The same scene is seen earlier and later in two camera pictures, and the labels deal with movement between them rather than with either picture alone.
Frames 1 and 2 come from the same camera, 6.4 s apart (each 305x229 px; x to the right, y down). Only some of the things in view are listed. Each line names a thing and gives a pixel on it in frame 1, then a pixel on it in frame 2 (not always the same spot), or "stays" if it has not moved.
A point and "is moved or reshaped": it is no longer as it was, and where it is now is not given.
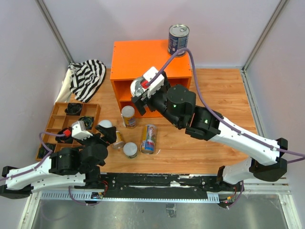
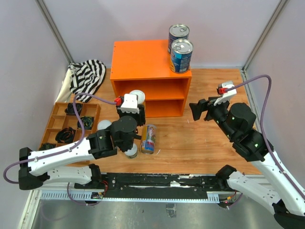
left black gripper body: (99, 134) → (131, 115)
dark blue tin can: (178, 37) stays
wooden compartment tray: (64, 115) stays
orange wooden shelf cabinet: (132, 59) stays
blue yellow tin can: (136, 88) → (181, 51)
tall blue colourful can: (149, 138) stays
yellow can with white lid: (128, 113) is moved or reshaped
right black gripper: (142, 103) → (207, 109)
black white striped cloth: (86, 78) stays
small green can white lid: (130, 149) stays
